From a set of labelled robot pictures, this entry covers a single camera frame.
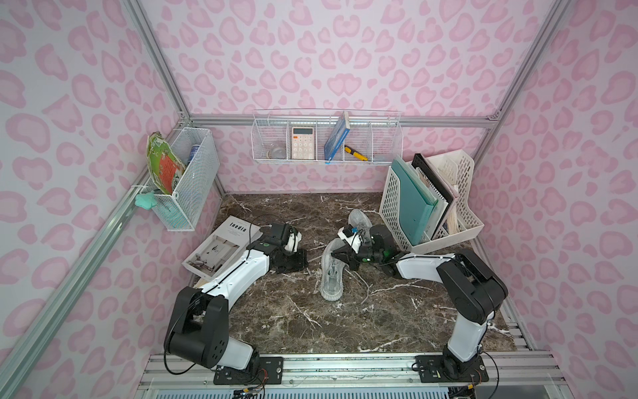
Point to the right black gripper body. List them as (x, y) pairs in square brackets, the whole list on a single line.
[(352, 254)]

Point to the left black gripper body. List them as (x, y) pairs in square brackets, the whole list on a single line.
[(290, 258)]

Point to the grey knit sneaker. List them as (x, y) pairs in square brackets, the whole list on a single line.
[(331, 287), (361, 222)]

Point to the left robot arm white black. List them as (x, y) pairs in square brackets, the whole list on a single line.
[(198, 329)]

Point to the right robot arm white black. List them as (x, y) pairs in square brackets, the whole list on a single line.
[(474, 289)]

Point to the white hardcover book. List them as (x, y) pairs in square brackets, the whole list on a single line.
[(222, 248)]

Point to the teal folder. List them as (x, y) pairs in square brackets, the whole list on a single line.
[(416, 203)]

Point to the clear glass bowl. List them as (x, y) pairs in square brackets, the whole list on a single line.
[(277, 151)]

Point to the black clipboard folder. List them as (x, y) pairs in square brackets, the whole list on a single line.
[(442, 191)]

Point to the white pink calculator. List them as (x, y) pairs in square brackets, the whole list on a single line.
[(303, 143)]

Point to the yellow black utility knife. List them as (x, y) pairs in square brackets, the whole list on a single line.
[(359, 156)]

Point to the blue book in shelf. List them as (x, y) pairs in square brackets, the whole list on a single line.
[(337, 137)]

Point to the white plastic file organizer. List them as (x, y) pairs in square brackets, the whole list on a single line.
[(461, 225)]

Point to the green red snack bag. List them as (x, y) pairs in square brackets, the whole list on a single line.
[(165, 167)]

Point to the mint green hook clip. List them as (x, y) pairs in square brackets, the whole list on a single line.
[(146, 201)]

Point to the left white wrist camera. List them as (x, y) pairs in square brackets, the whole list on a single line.
[(293, 241)]

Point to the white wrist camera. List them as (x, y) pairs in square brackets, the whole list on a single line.
[(293, 241), (351, 236)]

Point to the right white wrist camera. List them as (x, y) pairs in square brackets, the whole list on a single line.
[(351, 236)]

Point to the white wire side basket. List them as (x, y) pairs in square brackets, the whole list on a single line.
[(181, 210)]

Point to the white wire wall shelf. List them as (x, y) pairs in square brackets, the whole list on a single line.
[(376, 134)]

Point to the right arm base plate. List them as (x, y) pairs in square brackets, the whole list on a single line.
[(445, 368)]

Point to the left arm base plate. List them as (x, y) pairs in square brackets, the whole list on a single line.
[(261, 369)]

